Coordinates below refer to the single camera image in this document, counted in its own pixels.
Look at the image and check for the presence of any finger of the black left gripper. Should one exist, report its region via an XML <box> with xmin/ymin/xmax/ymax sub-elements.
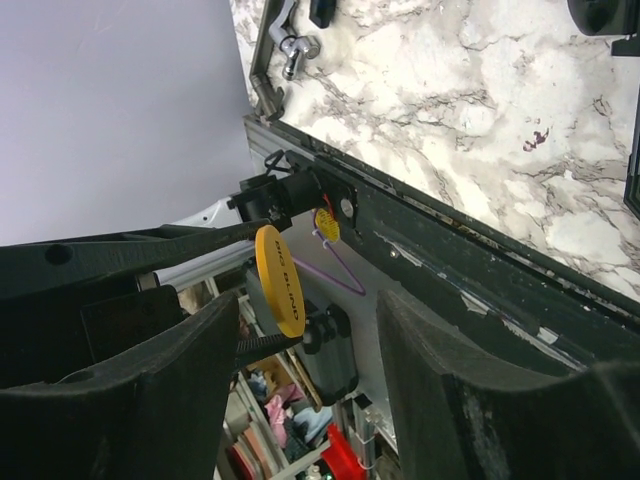
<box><xmin>234</xmin><ymin>334</ymin><xmax>303</xmax><ymax>371</ymax></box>
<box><xmin>1</xmin><ymin>219</ymin><xmax>270</xmax><ymax>306</ymax></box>

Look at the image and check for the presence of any dark grey door handle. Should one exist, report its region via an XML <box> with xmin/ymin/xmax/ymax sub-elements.
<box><xmin>249</xmin><ymin>0</ymin><xmax>284</xmax><ymax>122</ymax></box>

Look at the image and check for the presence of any chrome faucet tap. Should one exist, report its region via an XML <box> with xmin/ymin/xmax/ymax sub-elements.
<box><xmin>268</xmin><ymin>0</ymin><xmax>321</xmax><ymax>81</ymax></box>

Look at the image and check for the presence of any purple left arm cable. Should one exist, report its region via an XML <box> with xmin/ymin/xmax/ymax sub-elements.
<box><xmin>294</xmin><ymin>229</ymin><xmax>367</xmax><ymax>296</ymax></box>

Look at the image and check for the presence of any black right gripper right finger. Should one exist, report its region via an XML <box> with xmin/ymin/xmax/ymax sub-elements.
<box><xmin>376</xmin><ymin>291</ymin><xmax>639</xmax><ymax>479</ymax></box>

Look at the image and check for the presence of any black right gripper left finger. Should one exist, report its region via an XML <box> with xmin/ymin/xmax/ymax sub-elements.
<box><xmin>1</xmin><ymin>293</ymin><xmax>239</xmax><ymax>479</ymax></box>

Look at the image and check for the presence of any black poker set case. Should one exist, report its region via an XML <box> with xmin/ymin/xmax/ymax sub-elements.
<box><xmin>567</xmin><ymin>0</ymin><xmax>639</xmax><ymax>218</ymax></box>

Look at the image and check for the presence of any yellow big blind button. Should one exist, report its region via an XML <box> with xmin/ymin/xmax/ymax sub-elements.
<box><xmin>255</xmin><ymin>225</ymin><xmax>306</xmax><ymax>338</ymax></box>

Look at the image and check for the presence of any black angle valve white cap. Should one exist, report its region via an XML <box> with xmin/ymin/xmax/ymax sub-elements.
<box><xmin>308</xmin><ymin>0</ymin><xmax>337</xmax><ymax>29</ymax></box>

